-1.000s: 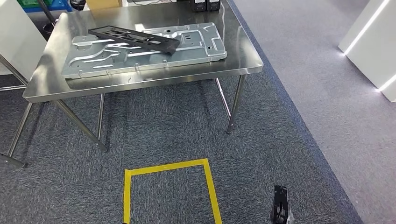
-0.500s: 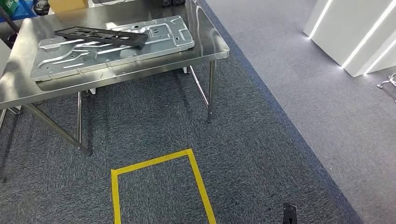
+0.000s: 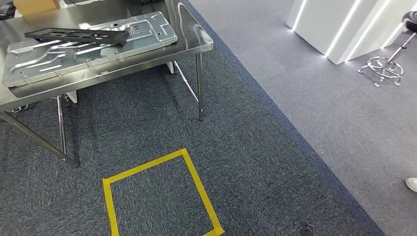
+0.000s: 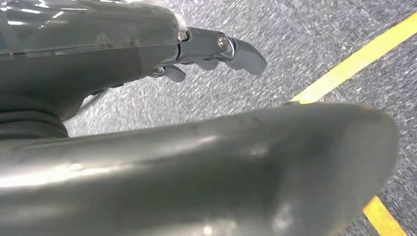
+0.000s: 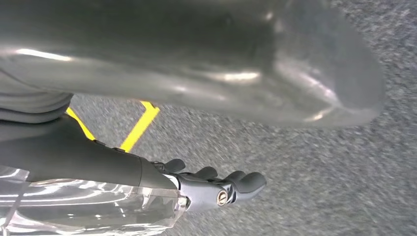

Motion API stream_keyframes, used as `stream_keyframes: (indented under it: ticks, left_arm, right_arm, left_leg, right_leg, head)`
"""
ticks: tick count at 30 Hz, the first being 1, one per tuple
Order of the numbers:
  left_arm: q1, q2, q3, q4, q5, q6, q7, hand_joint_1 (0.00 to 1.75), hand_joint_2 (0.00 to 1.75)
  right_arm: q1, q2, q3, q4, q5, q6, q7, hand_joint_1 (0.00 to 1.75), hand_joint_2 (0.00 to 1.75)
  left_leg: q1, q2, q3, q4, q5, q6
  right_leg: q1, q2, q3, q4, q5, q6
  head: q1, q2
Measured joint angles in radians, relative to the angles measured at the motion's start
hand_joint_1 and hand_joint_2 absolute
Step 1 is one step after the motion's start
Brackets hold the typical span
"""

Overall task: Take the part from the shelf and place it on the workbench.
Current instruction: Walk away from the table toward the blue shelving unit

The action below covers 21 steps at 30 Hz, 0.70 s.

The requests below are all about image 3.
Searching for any black plastic car part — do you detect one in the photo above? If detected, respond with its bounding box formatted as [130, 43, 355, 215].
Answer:
[24, 27, 130, 47]

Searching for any stainless steel workbench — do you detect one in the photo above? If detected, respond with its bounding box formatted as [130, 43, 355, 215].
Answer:
[0, 0, 215, 169]

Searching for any yellow floor tape square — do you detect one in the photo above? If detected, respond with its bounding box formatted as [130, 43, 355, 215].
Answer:
[102, 148, 225, 236]

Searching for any large stamped metal plate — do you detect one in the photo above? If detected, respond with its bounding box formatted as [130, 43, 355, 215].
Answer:
[1, 11, 179, 89]

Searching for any white counter with light strips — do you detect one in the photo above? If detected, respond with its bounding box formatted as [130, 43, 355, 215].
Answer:
[286, 0, 417, 65]

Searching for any chrome base bar stool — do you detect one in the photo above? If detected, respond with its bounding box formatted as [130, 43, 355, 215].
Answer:
[357, 10, 417, 88]

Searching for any brown cardboard box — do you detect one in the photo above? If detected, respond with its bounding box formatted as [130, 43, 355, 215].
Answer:
[13, 0, 61, 16]

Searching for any black round ribbed base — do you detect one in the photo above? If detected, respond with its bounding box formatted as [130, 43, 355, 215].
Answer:
[0, 3, 17, 21]

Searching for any grey floor cable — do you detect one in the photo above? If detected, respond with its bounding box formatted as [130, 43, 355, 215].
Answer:
[4, 103, 33, 114]

